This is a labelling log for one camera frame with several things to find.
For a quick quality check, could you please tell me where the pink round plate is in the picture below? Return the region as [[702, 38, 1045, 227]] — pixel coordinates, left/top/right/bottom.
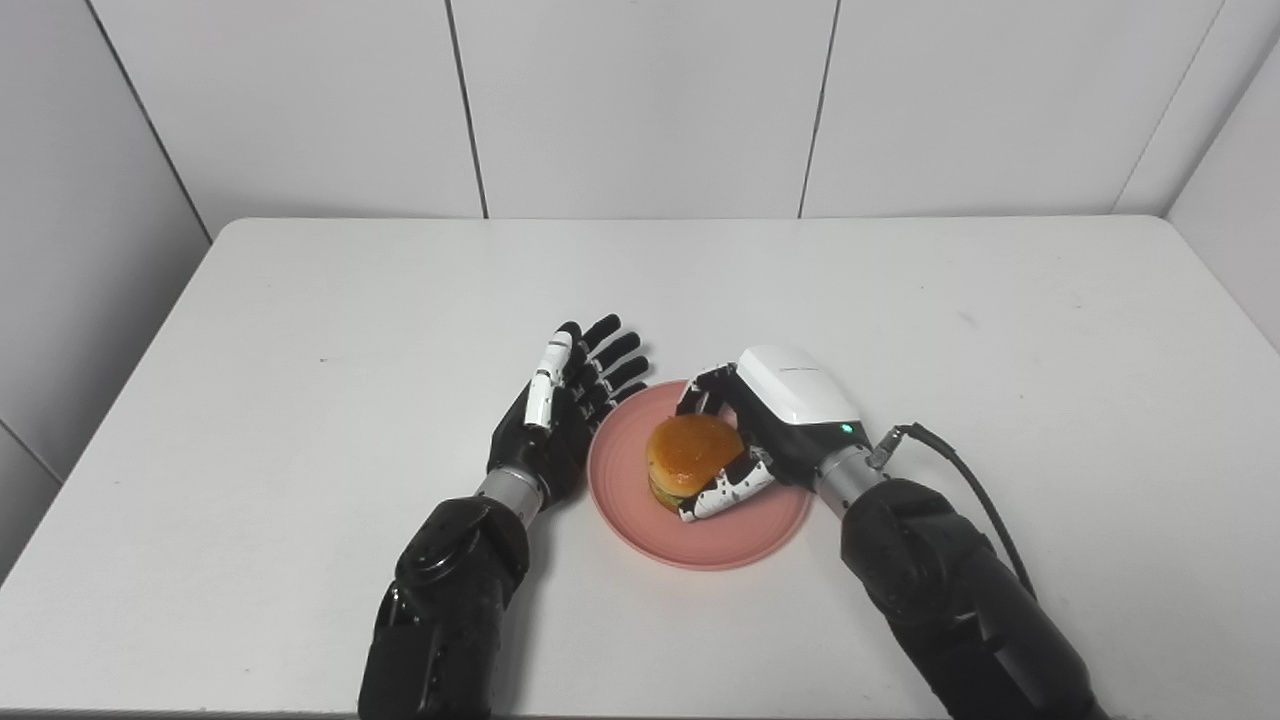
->
[[586, 379, 813, 572]]

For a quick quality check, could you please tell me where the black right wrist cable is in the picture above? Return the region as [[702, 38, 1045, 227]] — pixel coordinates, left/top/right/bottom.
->
[[868, 422, 1039, 601]]

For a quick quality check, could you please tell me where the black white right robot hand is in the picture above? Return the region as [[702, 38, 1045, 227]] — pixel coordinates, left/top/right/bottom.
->
[[676, 345, 876, 523]]

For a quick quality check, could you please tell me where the toy hamburger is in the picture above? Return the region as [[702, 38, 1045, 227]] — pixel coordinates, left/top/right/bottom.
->
[[645, 413, 746, 513]]

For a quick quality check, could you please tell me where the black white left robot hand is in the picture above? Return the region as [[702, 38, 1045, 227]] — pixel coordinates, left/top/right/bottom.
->
[[486, 314, 651, 506]]

